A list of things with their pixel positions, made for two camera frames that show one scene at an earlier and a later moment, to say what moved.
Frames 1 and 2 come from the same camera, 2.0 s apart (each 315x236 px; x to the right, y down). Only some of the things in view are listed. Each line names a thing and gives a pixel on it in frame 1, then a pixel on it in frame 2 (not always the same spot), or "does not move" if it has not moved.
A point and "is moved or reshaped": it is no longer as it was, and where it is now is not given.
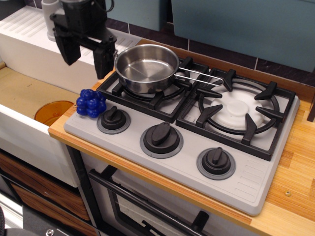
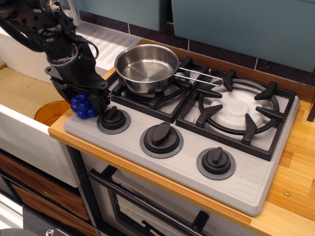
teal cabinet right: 280,31 does not move
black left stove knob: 113,121 does not move
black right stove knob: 216,163 does not move
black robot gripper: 85,20 -> 73,68
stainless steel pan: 147,68 does not move
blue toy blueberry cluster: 90,103 is moved or reshaped
